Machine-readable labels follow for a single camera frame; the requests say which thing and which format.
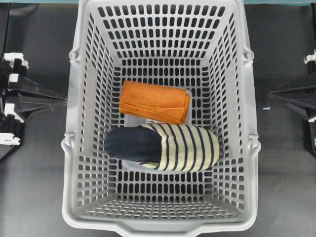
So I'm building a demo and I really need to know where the grey plastic shopping basket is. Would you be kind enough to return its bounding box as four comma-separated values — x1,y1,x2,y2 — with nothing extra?
61,0,261,237

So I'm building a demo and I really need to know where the rolled orange towel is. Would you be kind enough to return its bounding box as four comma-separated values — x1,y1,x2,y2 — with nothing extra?
119,81,190,124

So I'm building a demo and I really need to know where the striped cream navy slipper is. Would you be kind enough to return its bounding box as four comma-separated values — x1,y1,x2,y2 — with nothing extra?
105,123,220,172

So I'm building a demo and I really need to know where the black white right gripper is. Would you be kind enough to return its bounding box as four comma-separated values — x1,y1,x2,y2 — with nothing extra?
268,50,316,156

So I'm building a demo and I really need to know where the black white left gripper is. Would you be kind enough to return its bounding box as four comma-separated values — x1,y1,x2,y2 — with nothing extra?
0,57,67,160

